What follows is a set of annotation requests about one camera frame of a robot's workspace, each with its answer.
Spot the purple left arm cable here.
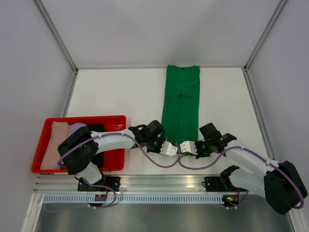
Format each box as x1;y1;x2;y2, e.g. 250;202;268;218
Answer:
43;132;181;213

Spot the aluminium frame post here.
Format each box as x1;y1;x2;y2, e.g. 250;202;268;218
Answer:
244;0;289;72
32;0;78;73

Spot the green t shirt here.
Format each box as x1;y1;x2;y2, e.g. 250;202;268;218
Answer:
161;65;200;144

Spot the aluminium frame post left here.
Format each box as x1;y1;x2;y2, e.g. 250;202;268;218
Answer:
32;0;78;73

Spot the lavender rolled t shirt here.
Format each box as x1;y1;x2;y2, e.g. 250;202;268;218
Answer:
60;122;87;170

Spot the red plastic bin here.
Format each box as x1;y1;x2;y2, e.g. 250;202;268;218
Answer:
31;115;126;174

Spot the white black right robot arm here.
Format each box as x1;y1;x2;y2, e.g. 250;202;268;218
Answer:
195;123;308;215

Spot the aluminium frame post right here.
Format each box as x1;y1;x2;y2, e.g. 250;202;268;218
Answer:
244;0;289;72

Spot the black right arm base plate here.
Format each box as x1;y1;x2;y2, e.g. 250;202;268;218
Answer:
201;176;246;192

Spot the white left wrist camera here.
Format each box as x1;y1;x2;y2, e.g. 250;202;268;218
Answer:
160;141;178;156

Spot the black rolled t shirt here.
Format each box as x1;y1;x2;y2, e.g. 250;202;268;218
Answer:
87;124;105;168

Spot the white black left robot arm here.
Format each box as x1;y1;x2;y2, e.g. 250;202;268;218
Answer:
57;120;174;191

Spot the aluminium mounting rail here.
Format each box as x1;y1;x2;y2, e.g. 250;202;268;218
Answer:
32;174;296;194

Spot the white slotted cable duct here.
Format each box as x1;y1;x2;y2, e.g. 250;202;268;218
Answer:
43;194;224;204

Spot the pink rolled t shirt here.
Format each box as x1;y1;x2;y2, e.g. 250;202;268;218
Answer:
41;122;70;170

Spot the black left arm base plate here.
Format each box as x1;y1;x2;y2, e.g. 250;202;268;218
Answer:
77;176;120;192

